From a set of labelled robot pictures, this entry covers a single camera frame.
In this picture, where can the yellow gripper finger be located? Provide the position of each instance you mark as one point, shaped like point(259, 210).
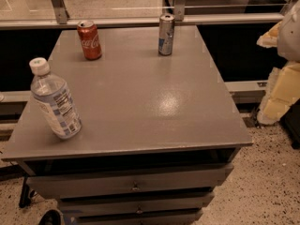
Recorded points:
point(282, 91)
point(270, 38)

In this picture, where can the clear plastic water bottle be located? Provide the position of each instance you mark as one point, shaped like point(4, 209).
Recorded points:
point(54, 100)

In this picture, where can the silver blue redbull can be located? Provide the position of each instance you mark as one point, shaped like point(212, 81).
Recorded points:
point(166, 32)

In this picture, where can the red coca-cola can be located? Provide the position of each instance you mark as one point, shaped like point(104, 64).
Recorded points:
point(88, 34)

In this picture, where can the grey drawer cabinet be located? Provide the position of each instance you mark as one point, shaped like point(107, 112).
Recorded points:
point(139, 110)

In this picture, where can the middle grey drawer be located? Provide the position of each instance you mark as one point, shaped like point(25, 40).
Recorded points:
point(136, 204)

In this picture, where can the grey drawer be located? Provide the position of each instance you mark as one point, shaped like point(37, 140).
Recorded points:
point(126, 182)
point(168, 217)
point(136, 204)

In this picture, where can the bottom grey drawer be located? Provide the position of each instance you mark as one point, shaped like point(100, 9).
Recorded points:
point(168, 217)

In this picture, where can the top grey drawer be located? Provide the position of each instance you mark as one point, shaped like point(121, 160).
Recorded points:
point(126, 182)

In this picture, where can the black shoe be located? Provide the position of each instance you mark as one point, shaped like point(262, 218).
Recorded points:
point(51, 217)

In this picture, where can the metal railing frame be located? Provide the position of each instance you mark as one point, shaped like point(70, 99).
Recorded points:
point(42, 14)

